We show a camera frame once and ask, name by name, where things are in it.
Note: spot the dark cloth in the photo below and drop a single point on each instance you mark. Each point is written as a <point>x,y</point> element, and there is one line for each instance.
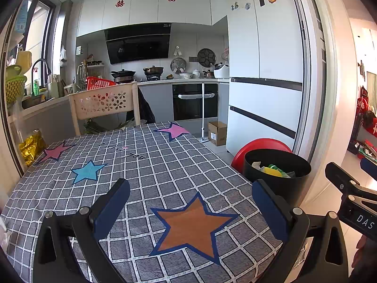
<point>145,106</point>

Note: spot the kitchen window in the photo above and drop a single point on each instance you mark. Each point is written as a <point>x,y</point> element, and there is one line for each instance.
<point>35,29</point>

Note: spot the dark kitchen faucet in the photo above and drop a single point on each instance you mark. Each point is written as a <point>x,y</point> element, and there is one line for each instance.
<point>41,62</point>

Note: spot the white refrigerator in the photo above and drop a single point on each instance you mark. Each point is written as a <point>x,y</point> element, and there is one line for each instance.
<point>265,50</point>

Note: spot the person's right hand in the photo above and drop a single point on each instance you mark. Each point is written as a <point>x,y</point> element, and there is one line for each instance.
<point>363,256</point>

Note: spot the red round stool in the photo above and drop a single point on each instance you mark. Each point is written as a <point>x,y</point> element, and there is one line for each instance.
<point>256,146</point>

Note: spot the black built-in oven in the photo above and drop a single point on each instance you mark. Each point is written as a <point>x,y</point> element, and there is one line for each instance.
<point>188,106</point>

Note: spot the white teapot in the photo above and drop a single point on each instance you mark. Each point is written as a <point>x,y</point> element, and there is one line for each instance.
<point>196,74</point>

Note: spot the black range hood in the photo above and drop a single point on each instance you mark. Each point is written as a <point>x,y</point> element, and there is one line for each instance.
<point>138,47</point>

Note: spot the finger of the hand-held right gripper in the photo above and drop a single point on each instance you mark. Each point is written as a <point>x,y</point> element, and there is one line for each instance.
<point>346,179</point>
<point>369,165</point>

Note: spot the black wok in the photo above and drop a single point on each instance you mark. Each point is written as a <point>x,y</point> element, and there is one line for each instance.
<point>123,73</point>

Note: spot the cream chair flower cutouts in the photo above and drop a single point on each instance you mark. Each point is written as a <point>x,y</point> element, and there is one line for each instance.
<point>103,100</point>

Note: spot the dark round steamer rack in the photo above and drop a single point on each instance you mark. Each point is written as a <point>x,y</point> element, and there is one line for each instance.
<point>206,56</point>

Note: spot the green leafy vegetables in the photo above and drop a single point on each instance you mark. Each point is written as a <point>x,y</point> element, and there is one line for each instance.
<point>97,126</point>

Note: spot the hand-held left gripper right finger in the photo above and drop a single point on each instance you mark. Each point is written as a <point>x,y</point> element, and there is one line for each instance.
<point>269,209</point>

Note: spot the cardboard box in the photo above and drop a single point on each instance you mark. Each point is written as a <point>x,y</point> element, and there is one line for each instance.
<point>216,134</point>

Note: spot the hanging white plastic bag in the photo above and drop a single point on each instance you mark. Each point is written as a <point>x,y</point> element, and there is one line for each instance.
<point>63,54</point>

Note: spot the grey checked star tablecloth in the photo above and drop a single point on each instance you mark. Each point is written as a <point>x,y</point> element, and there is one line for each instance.
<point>176,168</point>

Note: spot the white standing pole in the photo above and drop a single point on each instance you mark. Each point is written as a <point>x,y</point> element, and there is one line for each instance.
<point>203,109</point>

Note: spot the black waste bin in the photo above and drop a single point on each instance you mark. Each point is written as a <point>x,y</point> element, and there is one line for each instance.
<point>294,191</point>

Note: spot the yellow-green plastic basket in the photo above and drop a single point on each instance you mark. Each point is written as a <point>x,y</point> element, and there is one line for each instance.
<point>14,90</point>

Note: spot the red hanging decorations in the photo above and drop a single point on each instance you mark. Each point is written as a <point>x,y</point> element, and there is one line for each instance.
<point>365,115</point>

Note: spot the red plastic basket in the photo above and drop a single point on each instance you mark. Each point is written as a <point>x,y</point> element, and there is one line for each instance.
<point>97,82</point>

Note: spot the dark cooking pot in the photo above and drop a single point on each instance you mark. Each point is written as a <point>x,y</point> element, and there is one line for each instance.
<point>153,70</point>

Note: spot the yellow plastic jug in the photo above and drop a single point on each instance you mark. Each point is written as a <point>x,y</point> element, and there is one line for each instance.
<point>14,71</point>

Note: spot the green dish soap bottle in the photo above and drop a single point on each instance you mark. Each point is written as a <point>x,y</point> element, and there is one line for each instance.
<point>35,88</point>

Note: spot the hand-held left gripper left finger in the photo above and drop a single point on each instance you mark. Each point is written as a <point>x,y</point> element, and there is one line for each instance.
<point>113,209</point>

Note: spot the white wall cabinets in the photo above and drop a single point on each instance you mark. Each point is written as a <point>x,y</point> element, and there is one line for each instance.
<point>141,6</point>

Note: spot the metal round steamer rack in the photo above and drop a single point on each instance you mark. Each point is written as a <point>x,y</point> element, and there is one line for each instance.
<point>178,65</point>

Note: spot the large green tea bottle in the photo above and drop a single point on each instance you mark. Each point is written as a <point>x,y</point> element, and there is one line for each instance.
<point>279,171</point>

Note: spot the white rice cooker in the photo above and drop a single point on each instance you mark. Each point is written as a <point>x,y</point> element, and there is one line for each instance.
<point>221,71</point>

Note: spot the gold foil bag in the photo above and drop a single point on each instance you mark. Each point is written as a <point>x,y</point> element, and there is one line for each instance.
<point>31,149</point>

